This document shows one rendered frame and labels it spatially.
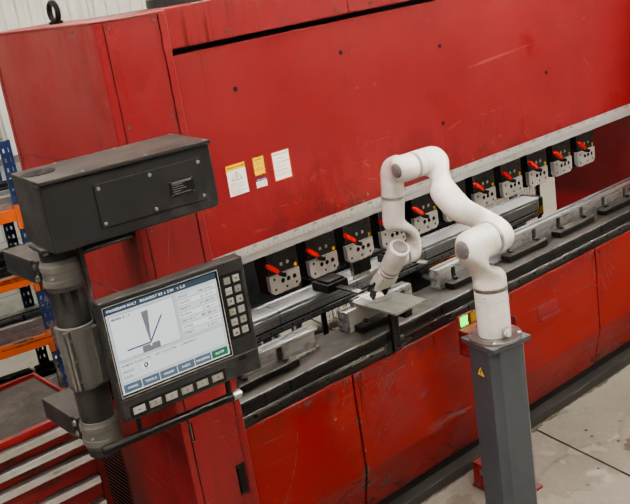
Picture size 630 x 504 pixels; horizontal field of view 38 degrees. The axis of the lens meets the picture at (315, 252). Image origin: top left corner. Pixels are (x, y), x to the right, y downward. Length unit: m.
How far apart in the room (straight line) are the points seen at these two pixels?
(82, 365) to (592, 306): 3.04
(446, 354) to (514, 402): 0.79
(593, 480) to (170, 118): 2.53
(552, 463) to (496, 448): 1.06
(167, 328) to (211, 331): 0.14
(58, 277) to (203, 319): 0.42
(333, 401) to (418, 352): 0.50
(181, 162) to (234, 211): 0.86
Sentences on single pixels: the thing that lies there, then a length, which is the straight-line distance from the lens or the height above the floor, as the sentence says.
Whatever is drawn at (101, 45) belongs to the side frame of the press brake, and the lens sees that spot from 2.86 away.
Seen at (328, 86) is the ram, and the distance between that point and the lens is 3.63.
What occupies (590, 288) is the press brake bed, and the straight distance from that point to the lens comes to 4.94.
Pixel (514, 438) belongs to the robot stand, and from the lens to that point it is 3.48.
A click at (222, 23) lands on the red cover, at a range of 3.32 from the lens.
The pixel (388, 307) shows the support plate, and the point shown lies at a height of 1.00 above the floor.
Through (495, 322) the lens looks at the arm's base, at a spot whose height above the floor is 1.08.
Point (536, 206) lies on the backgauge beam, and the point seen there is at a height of 0.94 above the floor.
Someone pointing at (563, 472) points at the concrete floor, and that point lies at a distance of 4.45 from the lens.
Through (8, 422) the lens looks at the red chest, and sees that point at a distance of 3.50.
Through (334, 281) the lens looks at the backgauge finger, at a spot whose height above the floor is 1.03.
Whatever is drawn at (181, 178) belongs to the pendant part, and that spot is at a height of 1.86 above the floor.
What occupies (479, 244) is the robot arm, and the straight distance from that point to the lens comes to 3.15.
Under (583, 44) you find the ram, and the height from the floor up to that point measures 1.78.
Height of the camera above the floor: 2.37
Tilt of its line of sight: 17 degrees down
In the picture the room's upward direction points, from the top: 9 degrees counter-clockwise
